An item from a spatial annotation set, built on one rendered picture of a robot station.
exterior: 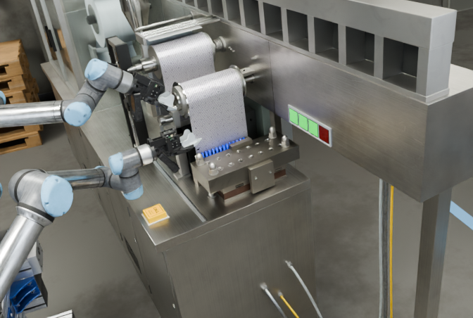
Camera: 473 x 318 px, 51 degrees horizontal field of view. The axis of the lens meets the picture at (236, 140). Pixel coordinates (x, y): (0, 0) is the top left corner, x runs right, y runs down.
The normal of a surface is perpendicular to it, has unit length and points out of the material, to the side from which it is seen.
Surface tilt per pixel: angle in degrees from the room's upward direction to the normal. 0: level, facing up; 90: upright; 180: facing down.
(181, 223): 0
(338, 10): 90
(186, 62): 92
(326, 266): 0
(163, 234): 0
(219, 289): 90
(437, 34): 90
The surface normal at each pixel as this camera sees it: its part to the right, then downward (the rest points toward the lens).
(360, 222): -0.11, -0.87
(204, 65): 0.48, 0.40
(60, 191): 0.90, 0.04
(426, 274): -0.87, 0.32
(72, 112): 0.00, 0.49
